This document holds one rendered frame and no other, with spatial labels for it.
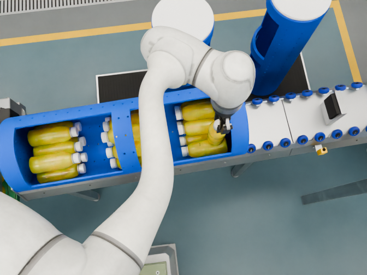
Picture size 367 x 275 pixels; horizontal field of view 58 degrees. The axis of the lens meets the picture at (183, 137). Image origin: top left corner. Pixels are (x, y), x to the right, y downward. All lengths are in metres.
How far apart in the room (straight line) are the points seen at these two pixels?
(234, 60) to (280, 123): 0.82
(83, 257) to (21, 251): 0.08
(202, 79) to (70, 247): 0.46
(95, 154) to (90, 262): 0.97
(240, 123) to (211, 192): 1.23
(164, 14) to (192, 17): 0.13
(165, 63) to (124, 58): 1.93
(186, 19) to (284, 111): 0.59
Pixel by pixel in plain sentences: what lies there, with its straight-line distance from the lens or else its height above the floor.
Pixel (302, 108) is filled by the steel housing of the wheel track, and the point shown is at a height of 0.93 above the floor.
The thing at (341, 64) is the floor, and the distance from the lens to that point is 2.88.
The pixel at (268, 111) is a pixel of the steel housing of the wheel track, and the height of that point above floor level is 0.93.
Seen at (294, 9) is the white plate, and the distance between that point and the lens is 1.67.
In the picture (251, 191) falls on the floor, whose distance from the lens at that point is 2.39.
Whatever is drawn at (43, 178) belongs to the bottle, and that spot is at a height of 1.06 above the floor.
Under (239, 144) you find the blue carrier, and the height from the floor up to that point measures 1.17.
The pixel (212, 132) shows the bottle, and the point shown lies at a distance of 1.18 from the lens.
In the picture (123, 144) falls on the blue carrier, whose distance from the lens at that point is 1.17.
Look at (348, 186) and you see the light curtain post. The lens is 1.83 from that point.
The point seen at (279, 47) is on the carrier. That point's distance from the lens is 1.84.
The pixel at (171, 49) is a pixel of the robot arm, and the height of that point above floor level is 1.66.
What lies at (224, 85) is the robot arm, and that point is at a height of 1.66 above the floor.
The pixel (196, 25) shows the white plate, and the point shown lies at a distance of 1.56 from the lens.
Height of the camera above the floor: 2.33
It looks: 75 degrees down
